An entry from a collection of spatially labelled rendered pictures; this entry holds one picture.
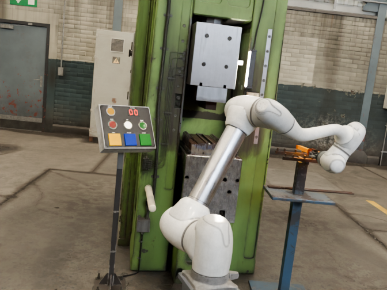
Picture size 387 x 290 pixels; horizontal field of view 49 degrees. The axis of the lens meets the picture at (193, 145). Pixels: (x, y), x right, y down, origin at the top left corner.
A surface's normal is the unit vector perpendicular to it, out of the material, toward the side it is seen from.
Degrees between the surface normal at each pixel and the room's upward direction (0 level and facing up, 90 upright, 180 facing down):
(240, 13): 90
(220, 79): 90
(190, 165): 90
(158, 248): 90
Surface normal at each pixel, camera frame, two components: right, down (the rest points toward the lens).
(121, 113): 0.54, -0.32
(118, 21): 0.03, 0.16
